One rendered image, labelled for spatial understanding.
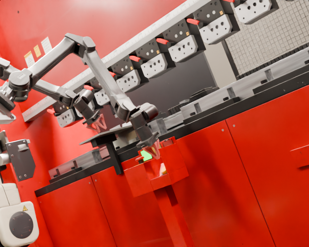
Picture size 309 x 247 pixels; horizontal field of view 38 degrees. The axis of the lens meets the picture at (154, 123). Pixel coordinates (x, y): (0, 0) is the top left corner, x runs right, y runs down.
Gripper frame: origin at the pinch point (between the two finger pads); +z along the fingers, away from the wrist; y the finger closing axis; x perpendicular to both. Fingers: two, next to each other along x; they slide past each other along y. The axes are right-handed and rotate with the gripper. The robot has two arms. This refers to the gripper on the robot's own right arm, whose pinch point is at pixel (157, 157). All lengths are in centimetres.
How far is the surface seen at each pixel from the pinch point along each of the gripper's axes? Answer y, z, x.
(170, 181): -8.0, 9.2, -5.0
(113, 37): 58, -55, 24
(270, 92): 17, -3, -49
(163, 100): 105, -7, 41
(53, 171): 62, 0, 116
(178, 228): -8.3, 29.3, 2.5
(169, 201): -5.2, 18.1, 2.1
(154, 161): 3.0, 2.3, 4.3
